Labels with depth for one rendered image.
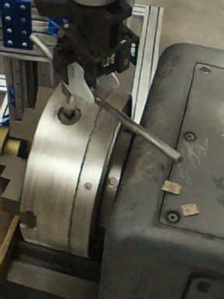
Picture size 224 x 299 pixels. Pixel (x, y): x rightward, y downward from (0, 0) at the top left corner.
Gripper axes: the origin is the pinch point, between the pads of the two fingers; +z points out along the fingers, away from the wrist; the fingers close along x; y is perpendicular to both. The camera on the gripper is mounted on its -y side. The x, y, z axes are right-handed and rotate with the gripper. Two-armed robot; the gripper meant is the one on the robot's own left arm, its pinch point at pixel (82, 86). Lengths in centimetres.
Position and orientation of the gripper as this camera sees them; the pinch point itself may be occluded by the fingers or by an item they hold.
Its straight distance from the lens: 81.8
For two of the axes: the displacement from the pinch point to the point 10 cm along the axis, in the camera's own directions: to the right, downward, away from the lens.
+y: 6.4, 6.4, -4.2
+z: -0.5, 5.8, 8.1
